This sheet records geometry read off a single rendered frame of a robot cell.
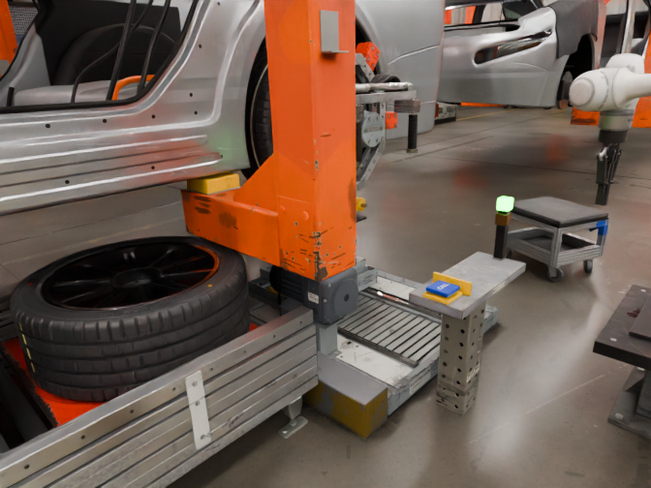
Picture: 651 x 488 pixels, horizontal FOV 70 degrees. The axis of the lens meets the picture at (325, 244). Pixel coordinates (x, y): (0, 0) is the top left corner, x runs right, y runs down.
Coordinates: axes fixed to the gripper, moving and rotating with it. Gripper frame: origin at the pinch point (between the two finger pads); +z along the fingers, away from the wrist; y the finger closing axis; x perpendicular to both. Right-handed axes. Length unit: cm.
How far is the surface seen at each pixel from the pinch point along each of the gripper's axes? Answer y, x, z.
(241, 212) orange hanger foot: -95, 65, -1
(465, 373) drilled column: -51, 11, 50
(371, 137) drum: -37, 68, -16
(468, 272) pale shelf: -42, 19, 21
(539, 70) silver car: 215, 140, -35
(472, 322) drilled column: -50, 11, 32
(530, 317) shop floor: 25, 30, 67
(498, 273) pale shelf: -35.5, 12.6, 21.0
